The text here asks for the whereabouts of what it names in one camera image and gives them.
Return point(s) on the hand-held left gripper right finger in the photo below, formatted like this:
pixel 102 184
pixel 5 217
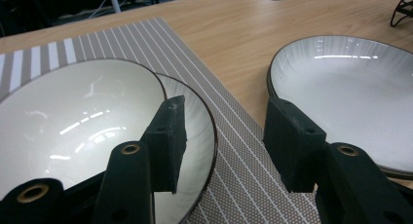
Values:
pixel 293 149

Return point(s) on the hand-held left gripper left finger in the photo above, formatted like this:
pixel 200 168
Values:
pixel 168 146

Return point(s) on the white plate with dark rim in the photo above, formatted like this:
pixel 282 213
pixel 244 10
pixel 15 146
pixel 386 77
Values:
pixel 402 175
pixel 350 94
pixel 198 146

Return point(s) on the white bowl with dark rim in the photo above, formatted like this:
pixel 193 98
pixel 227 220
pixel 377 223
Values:
pixel 81 113

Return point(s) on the grey striped placemat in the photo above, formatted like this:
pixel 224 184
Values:
pixel 233 126

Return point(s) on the white desk frame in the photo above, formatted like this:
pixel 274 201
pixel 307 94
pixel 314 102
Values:
pixel 114 0

